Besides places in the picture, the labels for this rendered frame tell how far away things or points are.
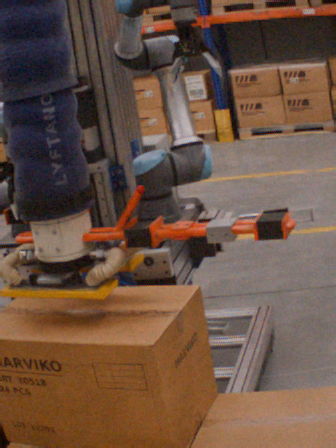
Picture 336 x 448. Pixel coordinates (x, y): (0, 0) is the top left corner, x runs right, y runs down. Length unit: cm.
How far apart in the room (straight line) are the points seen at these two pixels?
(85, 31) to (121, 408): 136
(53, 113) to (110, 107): 76
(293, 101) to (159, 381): 731
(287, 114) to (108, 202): 653
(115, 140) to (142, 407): 109
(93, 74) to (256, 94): 649
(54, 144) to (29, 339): 55
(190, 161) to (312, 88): 655
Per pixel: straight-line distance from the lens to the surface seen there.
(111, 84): 274
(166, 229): 204
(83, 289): 206
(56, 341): 210
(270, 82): 912
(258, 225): 193
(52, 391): 220
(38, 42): 200
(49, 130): 203
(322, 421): 224
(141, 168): 257
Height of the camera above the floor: 177
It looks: 16 degrees down
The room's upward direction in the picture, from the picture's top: 10 degrees counter-clockwise
